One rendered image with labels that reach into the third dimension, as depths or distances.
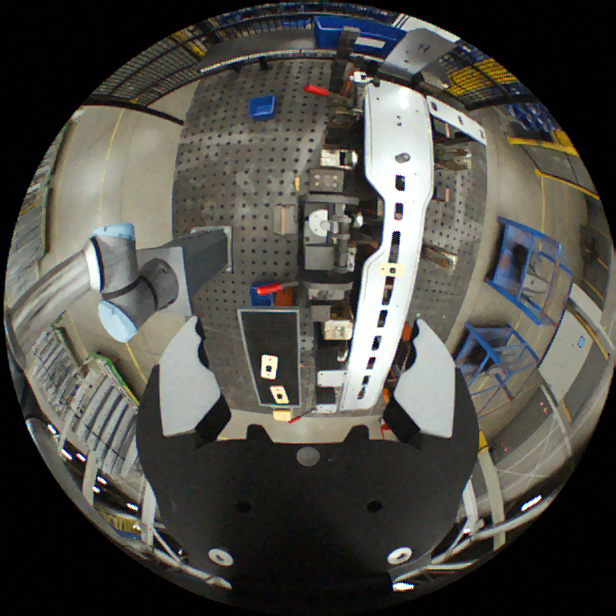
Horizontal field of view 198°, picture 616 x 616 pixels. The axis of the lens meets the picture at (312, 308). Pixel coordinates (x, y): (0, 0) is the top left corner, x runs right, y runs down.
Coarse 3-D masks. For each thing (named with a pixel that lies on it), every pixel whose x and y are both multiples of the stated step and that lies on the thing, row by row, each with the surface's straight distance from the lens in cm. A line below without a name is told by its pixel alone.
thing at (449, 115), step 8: (440, 104) 84; (432, 112) 78; (440, 112) 81; (448, 112) 85; (456, 112) 89; (448, 120) 82; (456, 120) 86; (464, 120) 90; (472, 120) 95; (464, 128) 87; (472, 128) 91; (480, 128) 97; (472, 136) 89; (480, 136) 93
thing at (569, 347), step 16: (560, 320) 820; (576, 320) 804; (560, 336) 817; (576, 336) 804; (560, 352) 818; (576, 352) 806; (544, 368) 843; (560, 368) 822; (576, 368) 811; (560, 384) 829; (560, 400) 840
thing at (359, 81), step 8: (360, 72) 47; (352, 80) 46; (360, 80) 44; (368, 80) 46; (376, 80) 45; (360, 88) 47; (352, 96) 55; (360, 96) 50; (352, 104) 55; (360, 104) 54
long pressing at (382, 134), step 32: (384, 96) 71; (416, 96) 79; (384, 128) 64; (416, 128) 70; (384, 160) 60; (416, 160) 65; (384, 192) 58; (416, 192) 63; (384, 224) 59; (416, 224) 63; (384, 256) 61; (416, 256) 65; (352, 352) 74; (384, 352) 79; (352, 384) 88
